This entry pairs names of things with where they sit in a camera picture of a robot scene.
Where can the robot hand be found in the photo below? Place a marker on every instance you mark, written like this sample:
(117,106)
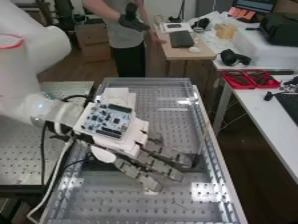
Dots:
(120,133)

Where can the screen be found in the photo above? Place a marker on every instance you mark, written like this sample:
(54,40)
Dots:
(254,5)

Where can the small white box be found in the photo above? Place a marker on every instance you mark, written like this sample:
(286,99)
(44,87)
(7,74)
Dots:
(117,95)

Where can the red tray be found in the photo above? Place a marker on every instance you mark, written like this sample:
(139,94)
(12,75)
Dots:
(266,79)
(237,80)

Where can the wooden desk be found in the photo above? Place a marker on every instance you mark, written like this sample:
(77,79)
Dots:
(177,53)

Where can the person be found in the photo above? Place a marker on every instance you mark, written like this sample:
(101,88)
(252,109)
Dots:
(127,33)

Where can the black bag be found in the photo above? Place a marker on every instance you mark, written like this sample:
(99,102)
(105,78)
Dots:
(280,30)

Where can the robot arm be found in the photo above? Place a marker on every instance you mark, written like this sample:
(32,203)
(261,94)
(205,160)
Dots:
(27,66)

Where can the white desk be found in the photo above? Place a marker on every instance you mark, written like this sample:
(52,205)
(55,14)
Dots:
(266,126)
(274,55)

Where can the clear box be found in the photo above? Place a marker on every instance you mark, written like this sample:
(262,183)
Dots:
(177,100)

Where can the cardboard box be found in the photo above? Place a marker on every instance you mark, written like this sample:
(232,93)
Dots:
(93,43)

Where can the black keyboard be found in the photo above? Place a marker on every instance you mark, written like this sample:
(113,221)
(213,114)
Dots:
(181,39)
(290,108)

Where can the white mouse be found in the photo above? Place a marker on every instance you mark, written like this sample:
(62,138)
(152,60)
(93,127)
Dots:
(195,50)

